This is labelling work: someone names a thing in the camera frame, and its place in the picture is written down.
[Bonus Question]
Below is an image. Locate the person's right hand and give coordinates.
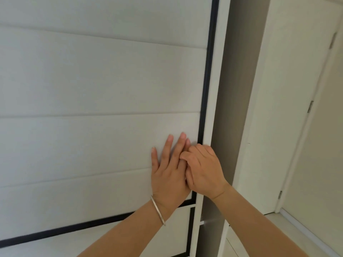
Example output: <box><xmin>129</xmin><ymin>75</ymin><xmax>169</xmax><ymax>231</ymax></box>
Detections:
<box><xmin>179</xmin><ymin>143</ymin><xmax>232</xmax><ymax>201</ymax></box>

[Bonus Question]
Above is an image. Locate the person's left hand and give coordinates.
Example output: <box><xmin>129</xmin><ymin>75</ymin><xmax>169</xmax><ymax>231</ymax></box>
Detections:
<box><xmin>151</xmin><ymin>132</ymin><xmax>192</xmax><ymax>212</ymax></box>

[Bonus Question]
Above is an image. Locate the person's right forearm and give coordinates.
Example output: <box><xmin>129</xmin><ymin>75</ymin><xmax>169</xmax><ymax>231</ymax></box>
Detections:
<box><xmin>212</xmin><ymin>184</ymin><xmax>309</xmax><ymax>257</ymax></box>

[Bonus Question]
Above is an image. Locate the person's left forearm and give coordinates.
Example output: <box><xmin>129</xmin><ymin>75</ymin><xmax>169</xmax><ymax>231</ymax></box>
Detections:
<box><xmin>77</xmin><ymin>196</ymin><xmax>188</xmax><ymax>257</ymax></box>

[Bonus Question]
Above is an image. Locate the short black trim strip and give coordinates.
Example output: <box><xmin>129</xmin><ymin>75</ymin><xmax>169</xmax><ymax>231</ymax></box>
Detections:
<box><xmin>187</xmin><ymin>207</ymin><xmax>196</xmax><ymax>257</ymax></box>

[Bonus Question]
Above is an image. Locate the large white padded panel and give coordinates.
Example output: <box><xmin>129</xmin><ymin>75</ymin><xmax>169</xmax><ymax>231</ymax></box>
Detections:
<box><xmin>0</xmin><ymin>0</ymin><xmax>213</xmax><ymax>240</ymax></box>

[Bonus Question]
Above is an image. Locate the small white padded panel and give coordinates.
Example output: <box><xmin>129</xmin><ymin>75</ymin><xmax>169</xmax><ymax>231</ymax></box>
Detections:
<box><xmin>0</xmin><ymin>207</ymin><xmax>195</xmax><ymax>257</ymax></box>

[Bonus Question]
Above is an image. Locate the white door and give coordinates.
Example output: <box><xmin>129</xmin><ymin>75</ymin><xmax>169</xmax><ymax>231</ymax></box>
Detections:
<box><xmin>237</xmin><ymin>0</ymin><xmax>339</xmax><ymax>215</ymax></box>

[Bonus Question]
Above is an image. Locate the silver bangle bracelet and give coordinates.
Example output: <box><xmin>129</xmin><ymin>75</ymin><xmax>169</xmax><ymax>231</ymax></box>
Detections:
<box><xmin>150</xmin><ymin>195</ymin><xmax>166</xmax><ymax>227</ymax></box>

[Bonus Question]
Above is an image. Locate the white upright frame post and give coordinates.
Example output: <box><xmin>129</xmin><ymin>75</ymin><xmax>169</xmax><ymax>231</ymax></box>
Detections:
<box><xmin>192</xmin><ymin>0</ymin><xmax>232</xmax><ymax>257</ymax></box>

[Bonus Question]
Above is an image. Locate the white door frame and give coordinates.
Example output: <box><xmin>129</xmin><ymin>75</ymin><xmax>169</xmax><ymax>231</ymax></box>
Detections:
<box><xmin>274</xmin><ymin>13</ymin><xmax>343</xmax><ymax>257</ymax></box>

